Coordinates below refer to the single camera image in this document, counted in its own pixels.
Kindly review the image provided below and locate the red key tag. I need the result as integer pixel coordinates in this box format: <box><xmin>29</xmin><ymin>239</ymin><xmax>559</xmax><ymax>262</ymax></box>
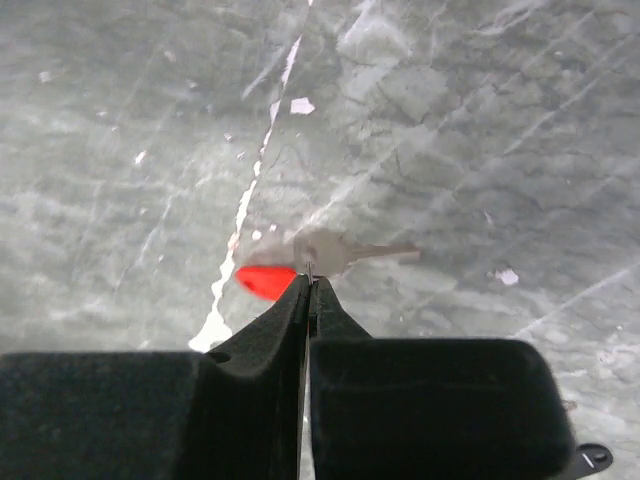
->
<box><xmin>234</xmin><ymin>230</ymin><xmax>421</xmax><ymax>302</ymax></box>

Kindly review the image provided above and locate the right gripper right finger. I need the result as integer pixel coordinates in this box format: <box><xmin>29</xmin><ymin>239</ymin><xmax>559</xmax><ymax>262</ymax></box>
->
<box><xmin>310</xmin><ymin>280</ymin><xmax>576</xmax><ymax>479</ymax></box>

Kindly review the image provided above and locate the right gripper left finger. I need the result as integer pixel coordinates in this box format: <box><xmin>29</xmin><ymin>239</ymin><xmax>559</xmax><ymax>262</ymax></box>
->
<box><xmin>1</xmin><ymin>277</ymin><xmax>310</xmax><ymax>479</ymax></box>

